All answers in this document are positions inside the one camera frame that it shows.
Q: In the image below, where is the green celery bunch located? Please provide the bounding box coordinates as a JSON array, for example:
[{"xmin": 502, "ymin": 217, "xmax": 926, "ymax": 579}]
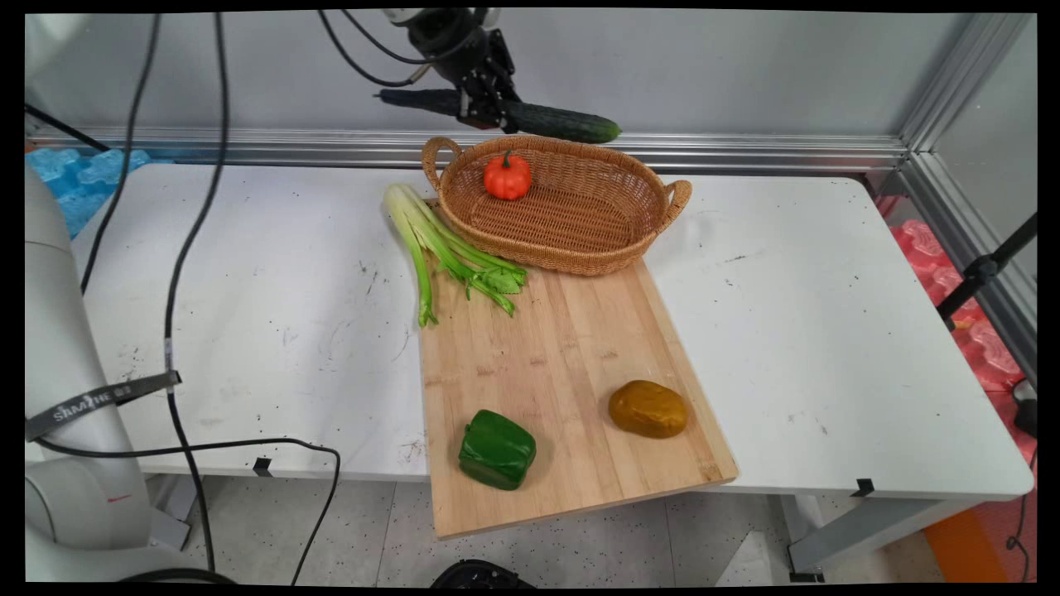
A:
[{"xmin": 383, "ymin": 183, "xmax": 528, "ymax": 329}]

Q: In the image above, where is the thin black cable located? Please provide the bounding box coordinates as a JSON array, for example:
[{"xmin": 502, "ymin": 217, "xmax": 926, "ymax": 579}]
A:
[
  {"xmin": 340, "ymin": 10, "xmax": 470, "ymax": 66},
  {"xmin": 25, "ymin": 101, "xmax": 111, "ymax": 155},
  {"xmin": 1005, "ymin": 447, "xmax": 1038, "ymax": 582},
  {"xmin": 80, "ymin": 12, "xmax": 163, "ymax": 296}
]

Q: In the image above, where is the long aluminium frame rail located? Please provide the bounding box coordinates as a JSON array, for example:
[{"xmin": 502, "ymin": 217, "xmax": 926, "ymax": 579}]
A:
[{"xmin": 25, "ymin": 127, "xmax": 912, "ymax": 174}]

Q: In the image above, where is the orange floor mat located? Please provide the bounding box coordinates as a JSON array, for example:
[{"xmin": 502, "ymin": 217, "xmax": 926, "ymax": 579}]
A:
[{"xmin": 923, "ymin": 497, "xmax": 1038, "ymax": 584}]

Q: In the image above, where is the black tripod stand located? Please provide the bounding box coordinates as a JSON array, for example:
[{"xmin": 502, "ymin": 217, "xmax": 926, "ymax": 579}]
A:
[{"xmin": 936, "ymin": 213, "xmax": 1038, "ymax": 333}]

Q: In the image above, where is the small orange pumpkin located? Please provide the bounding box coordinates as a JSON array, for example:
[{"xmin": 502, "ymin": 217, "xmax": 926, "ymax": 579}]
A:
[{"xmin": 484, "ymin": 150, "xmax": 532, "ymax": 201}]

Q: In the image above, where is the black round object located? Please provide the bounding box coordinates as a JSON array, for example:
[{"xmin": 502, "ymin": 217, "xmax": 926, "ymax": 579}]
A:
[{"xmin": 430, "ymin": 559, "xmax": 537, "ymax": 589}]

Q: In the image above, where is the brown potato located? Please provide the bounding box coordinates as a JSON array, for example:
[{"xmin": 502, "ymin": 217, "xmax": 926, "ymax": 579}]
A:
[{"xmin": 609, "ymin": 380, "xmax": 690, "ymax": 440}]

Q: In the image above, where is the aluminium frame corner post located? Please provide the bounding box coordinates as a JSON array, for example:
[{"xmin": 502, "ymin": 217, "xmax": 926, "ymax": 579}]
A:
[{"xmin": 899, "ymin": 12, "xmax": 1036, "ymax": 156}]

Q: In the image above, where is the woven wicker basket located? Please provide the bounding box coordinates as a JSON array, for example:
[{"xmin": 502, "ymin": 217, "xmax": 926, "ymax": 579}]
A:
[{"xmin": 422, "ymin": 135, "xmax": 693, "ymax": 277}]

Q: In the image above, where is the grey metal table leg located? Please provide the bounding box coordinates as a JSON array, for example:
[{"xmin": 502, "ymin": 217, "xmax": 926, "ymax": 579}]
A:
[{"xmin": 778, "ymin": 493, "xmax": 988, "ymax": 583}]

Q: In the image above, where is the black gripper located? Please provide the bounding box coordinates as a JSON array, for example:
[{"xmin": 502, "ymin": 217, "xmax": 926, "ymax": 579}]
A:
[{"xmin": 406, "ymin": 10, "xmax": 523, "ymax": 136}]

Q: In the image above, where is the black device with white top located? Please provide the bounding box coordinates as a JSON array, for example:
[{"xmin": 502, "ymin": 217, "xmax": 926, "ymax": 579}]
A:
[{"xmin": 1011, "ymin": 378, "xmax": 1038, "ymax": 440}]

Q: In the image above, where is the dark green cucumber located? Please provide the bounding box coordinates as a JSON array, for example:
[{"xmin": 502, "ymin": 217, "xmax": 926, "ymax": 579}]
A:
[{"xmin": 377, "ymin": 87, "xmax": 623, "ymax": 145}]

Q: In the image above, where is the grey printed velcro strap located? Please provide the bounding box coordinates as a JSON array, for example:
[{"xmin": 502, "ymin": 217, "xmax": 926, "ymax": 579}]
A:
[{"xmin": 25, "ymin": 369, "xmax": 184, "ymax": 443}]

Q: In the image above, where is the black cable with grey plug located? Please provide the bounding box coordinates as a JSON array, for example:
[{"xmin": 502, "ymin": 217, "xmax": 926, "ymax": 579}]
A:
[{"xmin": 318, "ymin": 10, "xmax": 434, "ymax": 89}]

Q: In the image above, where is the long thick black cable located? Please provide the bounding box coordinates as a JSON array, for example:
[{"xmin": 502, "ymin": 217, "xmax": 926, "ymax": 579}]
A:
[{"xmin": 163, "ymin": 12, "xmax": 229, "ymax": 574}]

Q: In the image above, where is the short aluminium frame rail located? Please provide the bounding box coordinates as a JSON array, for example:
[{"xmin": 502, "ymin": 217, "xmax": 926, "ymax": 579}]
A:
[{"xmin": 899, "ymin": 151, "xmax": 1038, "ymax": 383}]

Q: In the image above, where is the blue foam mat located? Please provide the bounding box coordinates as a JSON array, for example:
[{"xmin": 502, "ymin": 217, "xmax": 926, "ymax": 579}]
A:
[{"xmin": 25, "ymin": 147, "xmax": 155, "ymax": 241}]

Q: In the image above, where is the pink foam mat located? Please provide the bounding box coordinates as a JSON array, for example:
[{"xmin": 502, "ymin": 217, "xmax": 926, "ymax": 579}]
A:
[{"xmin": 876, "ymin": 195, "xmax": 1038, "ymax": 466}]

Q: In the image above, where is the green bell pepper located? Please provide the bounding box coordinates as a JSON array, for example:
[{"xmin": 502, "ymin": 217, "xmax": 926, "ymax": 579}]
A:
[{"xmin": 458, "ymin": 409, "xmax": 537, "ymax": 491}]

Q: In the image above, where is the black looping cable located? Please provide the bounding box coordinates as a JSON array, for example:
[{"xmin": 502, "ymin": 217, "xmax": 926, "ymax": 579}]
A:
[{"xmin": 36, "ymin": 436, "xmax": 342, "ymax": 585}]

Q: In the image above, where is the wooden cutting board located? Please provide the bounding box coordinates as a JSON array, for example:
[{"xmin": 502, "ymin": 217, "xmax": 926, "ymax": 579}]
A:
[{"xmin": 418, "ymin": 199, "xmax": 740, "ymax": 541}]

